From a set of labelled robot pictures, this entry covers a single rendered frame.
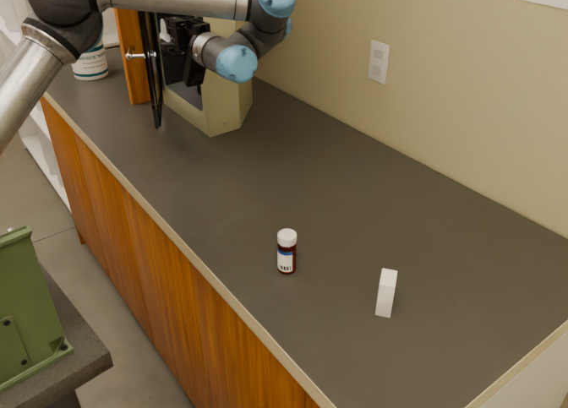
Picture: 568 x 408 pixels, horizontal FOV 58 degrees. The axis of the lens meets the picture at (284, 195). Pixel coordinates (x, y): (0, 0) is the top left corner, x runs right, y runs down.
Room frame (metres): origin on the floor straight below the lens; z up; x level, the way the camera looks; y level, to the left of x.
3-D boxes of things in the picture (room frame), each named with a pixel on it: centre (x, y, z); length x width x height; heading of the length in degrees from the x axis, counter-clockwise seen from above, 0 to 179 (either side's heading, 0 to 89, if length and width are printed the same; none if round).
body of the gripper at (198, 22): (1.18, 0.21, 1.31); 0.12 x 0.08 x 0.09; 38
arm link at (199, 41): (1.11, 0.16, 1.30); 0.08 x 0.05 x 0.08; 128
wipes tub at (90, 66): (1.93, 0.75, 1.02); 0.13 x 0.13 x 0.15
